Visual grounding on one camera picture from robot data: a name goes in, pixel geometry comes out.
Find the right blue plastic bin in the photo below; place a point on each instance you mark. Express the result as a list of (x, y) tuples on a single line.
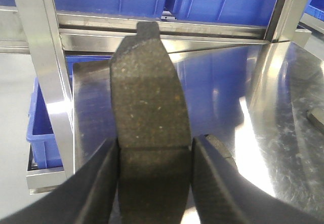
[(242, 12)]

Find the stainless steel rack frame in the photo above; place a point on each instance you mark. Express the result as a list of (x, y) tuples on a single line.
[(36, 28)]

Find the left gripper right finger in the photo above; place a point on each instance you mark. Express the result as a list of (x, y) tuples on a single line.
[(222, 195)]

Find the grey brake pad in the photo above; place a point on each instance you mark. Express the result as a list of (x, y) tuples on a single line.
[(315, 116), (153, 130), (222, 149)]

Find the lower blue plastic bin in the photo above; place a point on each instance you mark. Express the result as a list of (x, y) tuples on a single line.
[(94, 117)]

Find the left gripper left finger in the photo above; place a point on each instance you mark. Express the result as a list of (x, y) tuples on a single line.
[(86, 197)]

